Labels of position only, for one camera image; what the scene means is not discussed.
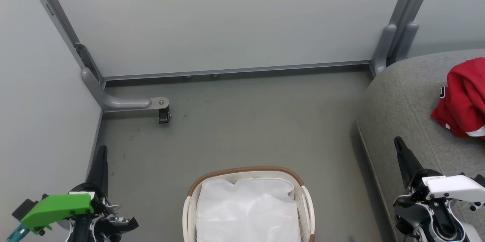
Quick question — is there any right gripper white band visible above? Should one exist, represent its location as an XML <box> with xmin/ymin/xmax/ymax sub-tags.
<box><xmin>392</xmin><ymin>137</ymin><xmax>485</xmax><ymax>242</ymax></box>

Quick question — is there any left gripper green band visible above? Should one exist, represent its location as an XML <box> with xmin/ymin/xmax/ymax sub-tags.
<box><xmin>7</xmin><ymin>145</ymin><xmax>139</xmax><ymax>242</ymax></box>

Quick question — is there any red sports jersey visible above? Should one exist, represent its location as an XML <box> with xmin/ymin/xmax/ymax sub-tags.
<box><xmin>431</xmin><ymin>57</ymin><xmax>485</xmax><ymax>139</ymax></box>

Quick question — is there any grey fabric sofa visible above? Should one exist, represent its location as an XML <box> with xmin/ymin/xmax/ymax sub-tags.
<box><xmin>355</xmin><ymin>49</ymin><xmax>485</xmax><ymax>242</ymax></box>

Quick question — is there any grey partition foot leg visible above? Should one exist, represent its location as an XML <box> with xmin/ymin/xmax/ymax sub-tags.
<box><xmin>81</xmin><ymin>67</ymin><xmax>170</xmax><ymax>112</ymax></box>

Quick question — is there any white laundry basket brown rim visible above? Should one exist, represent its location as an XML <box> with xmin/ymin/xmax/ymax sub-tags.
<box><xmin>182</xmin><ymin>166</ymin><xmax>316</xmax><ymax>242</ymax></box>

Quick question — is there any white basket liner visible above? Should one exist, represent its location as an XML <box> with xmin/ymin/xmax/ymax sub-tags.
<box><xmin>196</xmin><ymin>178</ymin><xmax>302</xmax><ymax>242</ymax></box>

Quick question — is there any grey partition post with feet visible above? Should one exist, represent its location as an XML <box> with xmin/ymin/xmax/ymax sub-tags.
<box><xmin>371</xmin><ymin>0</ymin><xmax>440</xmax><ymax>77</ymax></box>

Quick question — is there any grey slanted partition post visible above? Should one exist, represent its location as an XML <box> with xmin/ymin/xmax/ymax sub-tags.
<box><xmin>21</xmin><ymin>0</ymin><xmax>105</xmax><ymax>83</ymax></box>

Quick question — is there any grey partition bottom rail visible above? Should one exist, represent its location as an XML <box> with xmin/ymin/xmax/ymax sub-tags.
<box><xmin>103</xmin><ymin>59</ymin><xmax>372</xmax><ymax>81</ymax></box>

